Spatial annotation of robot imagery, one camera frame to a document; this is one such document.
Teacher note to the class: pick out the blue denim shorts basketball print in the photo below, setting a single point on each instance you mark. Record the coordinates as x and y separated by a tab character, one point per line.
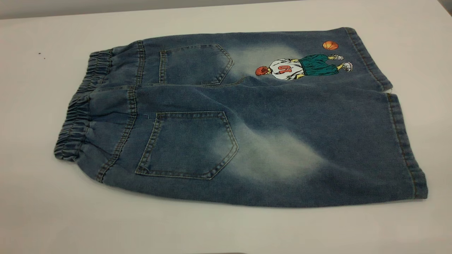
268	116

